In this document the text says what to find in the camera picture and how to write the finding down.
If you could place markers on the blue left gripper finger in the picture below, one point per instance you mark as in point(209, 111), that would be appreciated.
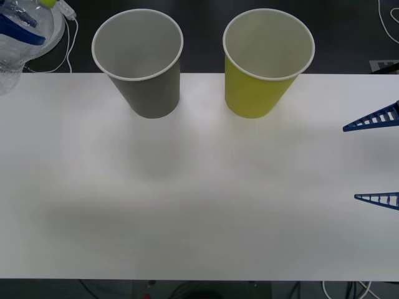
point(22, 31)

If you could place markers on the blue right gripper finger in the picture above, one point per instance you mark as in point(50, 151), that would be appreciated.
point(378, 120)
point(383, 201)

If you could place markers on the clear bottle with green cap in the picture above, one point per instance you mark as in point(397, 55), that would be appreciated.
point(18, 56)

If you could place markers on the white floor lamp stand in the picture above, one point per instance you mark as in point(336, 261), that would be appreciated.
point(57, 29)

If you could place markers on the yellow-green waste bin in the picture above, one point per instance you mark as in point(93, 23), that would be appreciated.
point(249, 93)

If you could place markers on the grey waste bin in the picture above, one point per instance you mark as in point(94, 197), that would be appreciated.
point(146, 87)

